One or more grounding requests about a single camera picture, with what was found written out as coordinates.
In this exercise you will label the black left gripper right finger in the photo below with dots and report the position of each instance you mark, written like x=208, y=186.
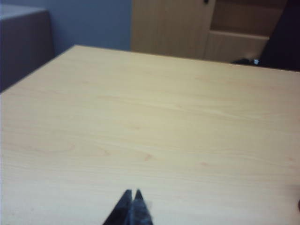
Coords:
x=140, y=211

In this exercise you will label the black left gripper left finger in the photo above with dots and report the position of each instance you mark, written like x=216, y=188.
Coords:
x=120, y=211

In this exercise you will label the light wooden shelf cabinet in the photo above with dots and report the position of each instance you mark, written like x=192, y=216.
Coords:
x=168, y=25

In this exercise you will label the grey low cabinet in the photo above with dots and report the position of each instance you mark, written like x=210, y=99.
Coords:
x=23, y=47

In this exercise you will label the black office chair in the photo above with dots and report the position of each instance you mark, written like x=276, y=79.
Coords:
x=283, y=39

